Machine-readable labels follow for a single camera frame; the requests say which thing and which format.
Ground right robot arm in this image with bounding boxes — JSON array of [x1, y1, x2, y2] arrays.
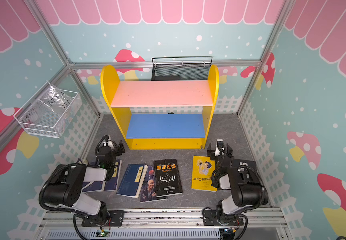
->
[[204, 140, 269, 225]]

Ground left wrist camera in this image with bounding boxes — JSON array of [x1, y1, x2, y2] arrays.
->
[[103, 135, 115, 149]]

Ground black Murphy's law book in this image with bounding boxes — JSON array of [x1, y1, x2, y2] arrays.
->
[[153, 159, 183, 198]]

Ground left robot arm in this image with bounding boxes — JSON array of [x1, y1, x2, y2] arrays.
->
[[38, 135, 126, 226]]

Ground clear plastic bag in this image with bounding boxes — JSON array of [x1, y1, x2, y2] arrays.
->
[[36, 84, 73, 121]]

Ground black mesh wire basket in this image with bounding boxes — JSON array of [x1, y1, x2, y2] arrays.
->
[[151, 56, 213, 81]]

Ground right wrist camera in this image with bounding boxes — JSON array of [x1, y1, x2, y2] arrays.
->
[[215, 139, 225, 156]]

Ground navy book rightmost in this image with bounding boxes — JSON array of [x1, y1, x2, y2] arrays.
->
[[117, 164, 148, 199]]

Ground yellow cartoon boy book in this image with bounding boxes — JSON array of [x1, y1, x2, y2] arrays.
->
[[192, 156, 217, 192]]

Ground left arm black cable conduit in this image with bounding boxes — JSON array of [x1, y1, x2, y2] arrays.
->
[[38, 162, 87, 213]]

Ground navy book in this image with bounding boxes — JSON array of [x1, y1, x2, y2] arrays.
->
[[82, 167, 107, 193], [104, 160, 122, 191], [117, 164, 148, 199]]

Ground yellow pink blue bookshelf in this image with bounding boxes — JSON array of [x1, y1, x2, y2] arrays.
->
[[101, 65, 219, 150]]

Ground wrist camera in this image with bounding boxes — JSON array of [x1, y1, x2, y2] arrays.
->
[[215, 139, 225, 156], [103, 135, 115, 149]]

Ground white wire wall basket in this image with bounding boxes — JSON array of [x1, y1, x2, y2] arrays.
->
[[14, 85, 82, 139]]

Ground black wolf book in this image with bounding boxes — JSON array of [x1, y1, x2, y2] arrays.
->
[[230, 159, 257, 170]]

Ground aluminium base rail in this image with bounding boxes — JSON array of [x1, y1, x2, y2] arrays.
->
[[34, 208, 292, 240]]

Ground purple old man book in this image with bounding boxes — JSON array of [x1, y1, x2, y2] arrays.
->
[[140, 165, 167, 203]]

